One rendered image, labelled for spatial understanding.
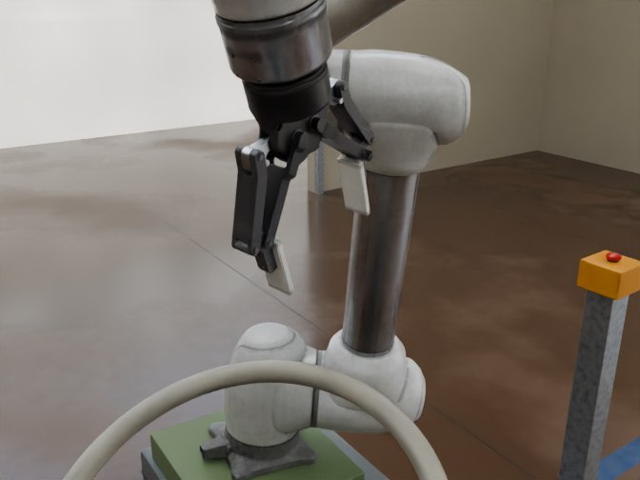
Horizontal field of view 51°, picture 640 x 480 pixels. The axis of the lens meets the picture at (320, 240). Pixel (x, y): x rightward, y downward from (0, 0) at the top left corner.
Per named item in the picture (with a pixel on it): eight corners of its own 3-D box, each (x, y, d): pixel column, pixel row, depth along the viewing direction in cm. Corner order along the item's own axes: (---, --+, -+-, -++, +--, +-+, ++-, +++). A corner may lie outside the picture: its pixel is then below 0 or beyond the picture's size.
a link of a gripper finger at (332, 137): (282, 122, 63) (287, 108, 63) (340, 153, 73) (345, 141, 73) (314, 130, 61) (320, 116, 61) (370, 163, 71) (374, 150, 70)
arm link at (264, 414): (230, 397, 149) (233, 308, 141) (313, 404, 148) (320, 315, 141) (216, 444, 134) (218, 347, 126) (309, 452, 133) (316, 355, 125)
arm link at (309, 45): (190, 15, 54) (210, 82, 58) (275, 30, 49) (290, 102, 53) (263, -29, 59) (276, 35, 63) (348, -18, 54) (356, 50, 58)
